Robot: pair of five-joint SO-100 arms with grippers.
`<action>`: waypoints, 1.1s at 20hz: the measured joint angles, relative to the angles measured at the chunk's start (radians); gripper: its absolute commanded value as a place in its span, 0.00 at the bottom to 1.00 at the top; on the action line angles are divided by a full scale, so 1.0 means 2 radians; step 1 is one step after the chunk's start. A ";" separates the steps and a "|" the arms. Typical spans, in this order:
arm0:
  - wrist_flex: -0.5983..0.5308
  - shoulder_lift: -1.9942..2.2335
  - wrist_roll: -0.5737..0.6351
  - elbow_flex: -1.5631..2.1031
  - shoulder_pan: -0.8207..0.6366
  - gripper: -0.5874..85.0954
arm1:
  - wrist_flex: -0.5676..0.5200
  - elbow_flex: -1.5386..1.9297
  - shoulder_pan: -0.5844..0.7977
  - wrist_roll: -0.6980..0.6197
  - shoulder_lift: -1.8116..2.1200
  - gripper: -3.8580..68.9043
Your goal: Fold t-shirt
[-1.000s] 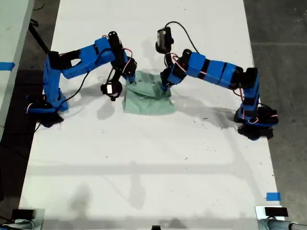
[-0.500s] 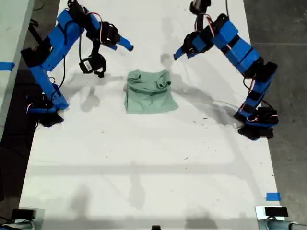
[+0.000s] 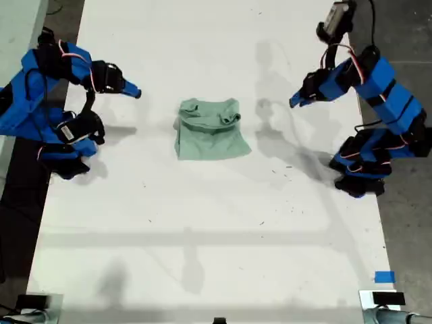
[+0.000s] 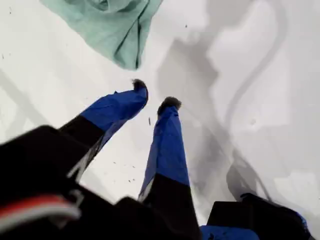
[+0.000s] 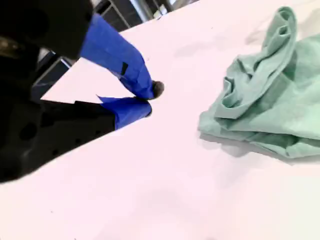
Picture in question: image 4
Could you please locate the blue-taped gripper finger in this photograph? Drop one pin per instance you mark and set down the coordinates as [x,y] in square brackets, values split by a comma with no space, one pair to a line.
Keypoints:
[117,107]
[167,145]

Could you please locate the pale green t-shirt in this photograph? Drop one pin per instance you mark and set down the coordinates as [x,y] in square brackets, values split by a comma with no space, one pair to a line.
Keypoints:
[107,30]

